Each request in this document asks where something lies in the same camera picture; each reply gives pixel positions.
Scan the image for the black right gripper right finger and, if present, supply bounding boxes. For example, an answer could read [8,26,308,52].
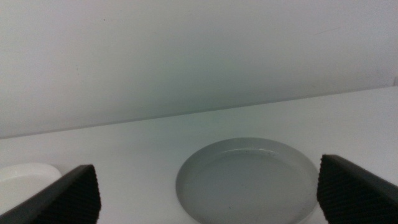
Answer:
[316,154,398,224]

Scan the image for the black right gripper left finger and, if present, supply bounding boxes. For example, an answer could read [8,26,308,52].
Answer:
[0,164,102,224]

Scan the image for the white shallow bowl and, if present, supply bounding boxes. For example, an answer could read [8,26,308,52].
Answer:
[0,162,63,216]

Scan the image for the grey shallow bowl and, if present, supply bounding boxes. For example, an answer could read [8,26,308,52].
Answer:
[175,137,321,224]

